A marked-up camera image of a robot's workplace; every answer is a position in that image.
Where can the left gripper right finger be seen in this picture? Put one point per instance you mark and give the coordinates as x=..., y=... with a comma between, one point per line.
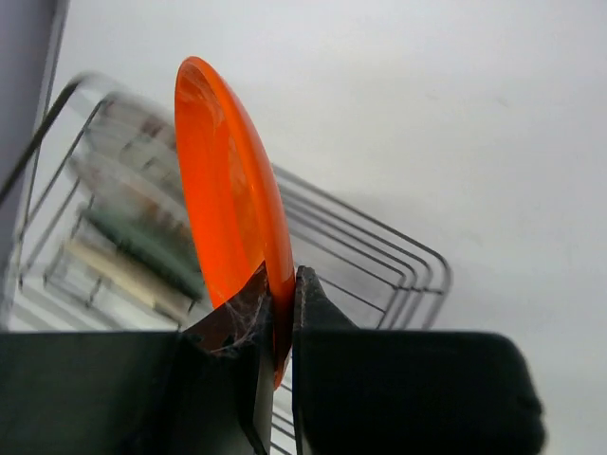
x=370, y=391

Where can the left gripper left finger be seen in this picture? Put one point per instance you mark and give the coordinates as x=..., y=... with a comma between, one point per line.
x=206, y=390

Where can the cream peach plate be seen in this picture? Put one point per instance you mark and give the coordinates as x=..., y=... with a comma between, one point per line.
x=134, y=279

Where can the orange translucent plate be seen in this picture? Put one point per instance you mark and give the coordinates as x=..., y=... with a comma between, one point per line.
x=234, y=206

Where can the green blue floral plate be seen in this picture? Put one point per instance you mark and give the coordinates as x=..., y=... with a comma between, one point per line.
x=169, y=256

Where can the white plate orange sunburst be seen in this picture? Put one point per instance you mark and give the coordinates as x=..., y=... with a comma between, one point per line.
x=142, y=182

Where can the white enamel plate green rim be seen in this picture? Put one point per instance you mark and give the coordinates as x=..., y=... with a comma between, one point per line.
x=131, y=125

